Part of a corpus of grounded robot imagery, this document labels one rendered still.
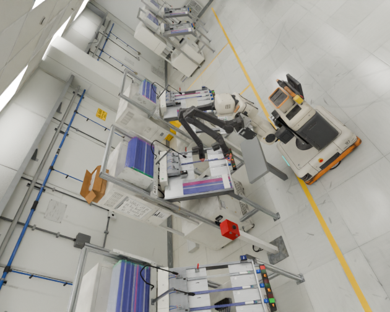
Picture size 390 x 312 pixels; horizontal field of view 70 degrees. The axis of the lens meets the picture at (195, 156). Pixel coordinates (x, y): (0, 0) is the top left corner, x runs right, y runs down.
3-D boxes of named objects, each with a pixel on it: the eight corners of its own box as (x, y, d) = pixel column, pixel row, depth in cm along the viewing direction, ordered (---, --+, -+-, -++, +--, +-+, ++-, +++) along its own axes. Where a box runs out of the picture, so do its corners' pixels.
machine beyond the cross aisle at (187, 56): (212, 38, 743) (153, -14, 653) (216, 49, 682) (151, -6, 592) (180, 75, 806) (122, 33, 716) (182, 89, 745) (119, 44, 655)
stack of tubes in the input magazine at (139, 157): (154, 145, 319) (134, 135, 306) (153, 177, 281) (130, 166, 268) (148, 152, 324) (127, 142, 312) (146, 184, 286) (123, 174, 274)
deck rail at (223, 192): (234, 192, 285) (233, 187, 281) (234, 193, 284) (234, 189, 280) (165, 202, 286) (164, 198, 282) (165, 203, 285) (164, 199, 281)
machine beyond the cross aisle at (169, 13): (206, 21, 851) (154, -26, 760) (209, 30, 790) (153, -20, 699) (178, 56, 914) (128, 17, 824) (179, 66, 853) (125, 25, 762)
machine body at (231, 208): (244, 184, 381) (211, 164, 352) (257, 227, 329) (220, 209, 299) (212, 208, 411) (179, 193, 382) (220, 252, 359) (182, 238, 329)
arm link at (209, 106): (176, 111, 269) (176, 107, 277) (179, 124, 277) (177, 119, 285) (221, 103, 271) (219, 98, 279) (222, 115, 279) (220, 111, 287)
